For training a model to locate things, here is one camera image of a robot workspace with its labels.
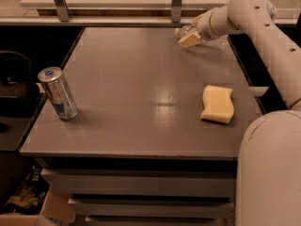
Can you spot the yellow sponge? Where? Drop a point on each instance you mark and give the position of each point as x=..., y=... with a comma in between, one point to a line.
x=218, y=106

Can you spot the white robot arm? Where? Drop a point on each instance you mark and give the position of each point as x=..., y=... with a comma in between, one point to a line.
x=268, y=191

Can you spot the middle metal bracket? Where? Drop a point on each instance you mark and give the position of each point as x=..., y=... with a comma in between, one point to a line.
x=176, y=11

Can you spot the black chair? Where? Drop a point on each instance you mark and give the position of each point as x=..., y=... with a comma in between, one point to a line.
x=19, y=93

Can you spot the silver blue redbull can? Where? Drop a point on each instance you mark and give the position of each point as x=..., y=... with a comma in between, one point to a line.
x=57, y=89

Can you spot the clear plastic water bottle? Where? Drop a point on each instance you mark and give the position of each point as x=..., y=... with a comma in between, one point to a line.
x=216, y=41

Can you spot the left metal bracket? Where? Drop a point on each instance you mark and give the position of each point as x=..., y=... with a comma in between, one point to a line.
x=62, y=10

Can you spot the grey drawer cabinet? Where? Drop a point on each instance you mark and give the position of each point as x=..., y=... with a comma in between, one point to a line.
x=138, y=151

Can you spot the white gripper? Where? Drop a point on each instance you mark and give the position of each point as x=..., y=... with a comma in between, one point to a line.
x=205, y=26

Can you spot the metal bracket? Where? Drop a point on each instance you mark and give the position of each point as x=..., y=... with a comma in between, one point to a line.
x=62, y=10
x=176, y=11

